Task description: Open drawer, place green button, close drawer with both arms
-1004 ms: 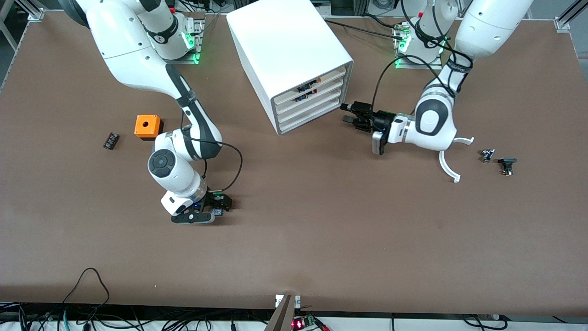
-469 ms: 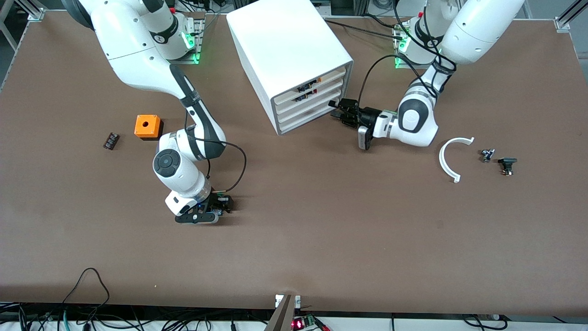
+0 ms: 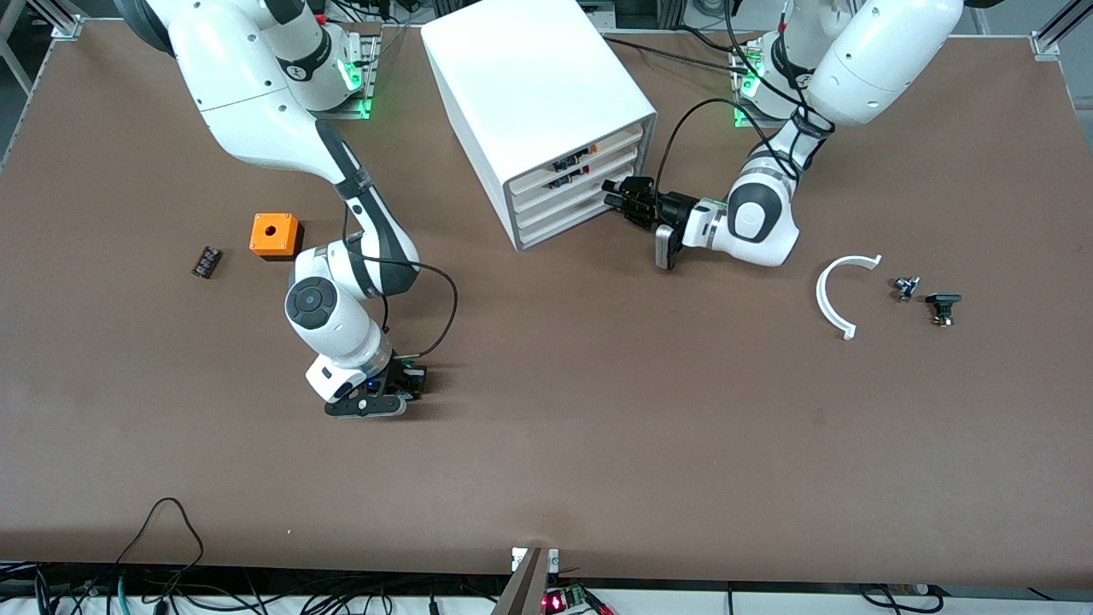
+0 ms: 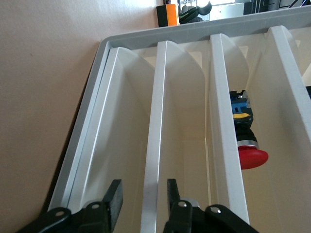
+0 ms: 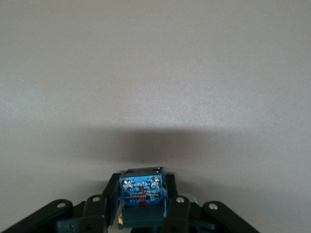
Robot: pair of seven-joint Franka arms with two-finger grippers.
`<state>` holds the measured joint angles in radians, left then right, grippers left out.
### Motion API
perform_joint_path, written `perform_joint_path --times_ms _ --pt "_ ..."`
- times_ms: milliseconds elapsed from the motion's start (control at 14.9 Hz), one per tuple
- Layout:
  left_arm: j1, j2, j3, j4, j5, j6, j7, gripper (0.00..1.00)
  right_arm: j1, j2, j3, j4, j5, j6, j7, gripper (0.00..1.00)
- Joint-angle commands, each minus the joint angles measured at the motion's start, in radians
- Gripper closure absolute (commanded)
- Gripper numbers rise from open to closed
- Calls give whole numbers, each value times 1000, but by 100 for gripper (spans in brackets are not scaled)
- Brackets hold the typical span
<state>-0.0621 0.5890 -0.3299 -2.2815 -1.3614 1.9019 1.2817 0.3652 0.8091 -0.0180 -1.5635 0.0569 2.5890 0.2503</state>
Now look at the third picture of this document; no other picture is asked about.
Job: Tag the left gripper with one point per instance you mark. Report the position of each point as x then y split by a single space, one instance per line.
674 207

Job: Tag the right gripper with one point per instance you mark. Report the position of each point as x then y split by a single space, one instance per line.
405 377

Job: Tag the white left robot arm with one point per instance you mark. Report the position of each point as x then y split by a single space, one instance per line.
879 60

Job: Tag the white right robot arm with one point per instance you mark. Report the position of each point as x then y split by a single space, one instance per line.
256 85

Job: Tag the white curved plastic arc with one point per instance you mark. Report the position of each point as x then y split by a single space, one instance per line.
821 295

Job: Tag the grey metal beam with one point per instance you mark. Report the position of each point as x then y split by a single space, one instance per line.
523 594

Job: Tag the small black terminal block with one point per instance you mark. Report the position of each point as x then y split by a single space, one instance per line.
207 262

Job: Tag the circuit board with red light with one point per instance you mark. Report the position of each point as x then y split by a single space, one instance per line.
559 600

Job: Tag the small grey metal component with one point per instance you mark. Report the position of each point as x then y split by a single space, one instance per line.
905 289

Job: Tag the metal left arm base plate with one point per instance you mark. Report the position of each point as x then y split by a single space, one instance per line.
743 120

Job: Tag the orange button enclosure box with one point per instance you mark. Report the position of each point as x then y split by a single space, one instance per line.
273 235

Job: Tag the white metal bracket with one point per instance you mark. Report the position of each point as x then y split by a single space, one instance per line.
553 559

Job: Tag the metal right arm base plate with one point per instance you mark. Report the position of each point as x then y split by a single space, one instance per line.
369 68

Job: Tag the small black switch component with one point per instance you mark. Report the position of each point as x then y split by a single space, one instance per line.
943 301

